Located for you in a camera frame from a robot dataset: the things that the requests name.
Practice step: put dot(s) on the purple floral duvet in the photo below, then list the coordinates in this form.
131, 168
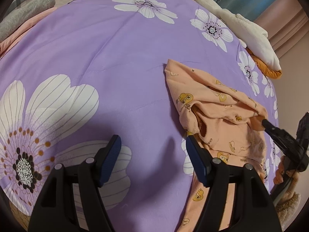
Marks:
96, 68

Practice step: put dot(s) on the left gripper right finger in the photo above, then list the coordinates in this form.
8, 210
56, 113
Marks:
252, 209

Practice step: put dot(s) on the white goose plush toy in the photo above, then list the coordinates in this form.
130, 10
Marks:
253, 37

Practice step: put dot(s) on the person right hand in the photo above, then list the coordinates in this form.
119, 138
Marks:
281, 172

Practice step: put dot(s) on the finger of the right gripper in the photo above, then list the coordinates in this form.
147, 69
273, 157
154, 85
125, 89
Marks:
277, 135

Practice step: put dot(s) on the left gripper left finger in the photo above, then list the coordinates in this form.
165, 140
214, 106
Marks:
55, 209

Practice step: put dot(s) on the grey rolled towel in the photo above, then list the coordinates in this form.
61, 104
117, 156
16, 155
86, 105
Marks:
18, 16

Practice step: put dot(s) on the orange cartoon print baby garment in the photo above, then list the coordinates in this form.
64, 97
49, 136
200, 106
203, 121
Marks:
223, 120

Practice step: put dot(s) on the pink blanket edge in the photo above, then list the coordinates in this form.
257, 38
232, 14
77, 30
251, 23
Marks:
20, 32

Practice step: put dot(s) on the pink curtain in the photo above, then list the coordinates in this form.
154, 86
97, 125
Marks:
286, 23

